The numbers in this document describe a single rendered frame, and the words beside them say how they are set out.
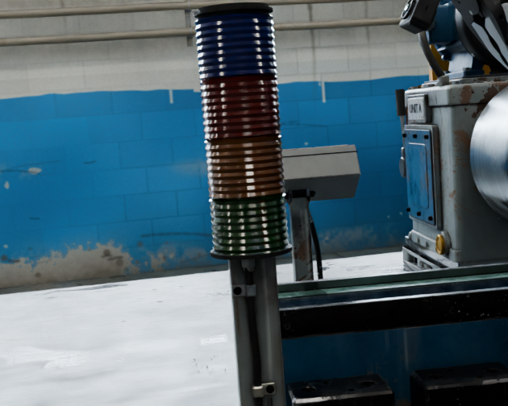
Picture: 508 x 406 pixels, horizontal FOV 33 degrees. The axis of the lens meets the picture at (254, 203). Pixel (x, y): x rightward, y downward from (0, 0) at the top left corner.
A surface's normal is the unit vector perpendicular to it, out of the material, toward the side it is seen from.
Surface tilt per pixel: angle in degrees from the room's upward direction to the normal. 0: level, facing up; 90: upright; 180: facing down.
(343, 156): 56
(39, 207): 90
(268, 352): 90
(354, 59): 90
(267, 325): 90
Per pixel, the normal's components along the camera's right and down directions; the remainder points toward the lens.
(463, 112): 0.09, 0.10
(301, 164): 0.04, -0.47
